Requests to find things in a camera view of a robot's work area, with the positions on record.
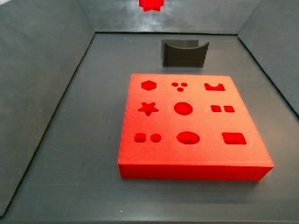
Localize red star peg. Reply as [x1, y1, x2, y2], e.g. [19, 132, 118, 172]
[139, 0, 165, 11]

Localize red shape sorter block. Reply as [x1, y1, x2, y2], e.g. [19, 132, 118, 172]
[118, 74, 274, 181]

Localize dark grey curved holder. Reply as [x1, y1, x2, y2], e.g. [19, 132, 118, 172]
[162, 39, 210, 67]

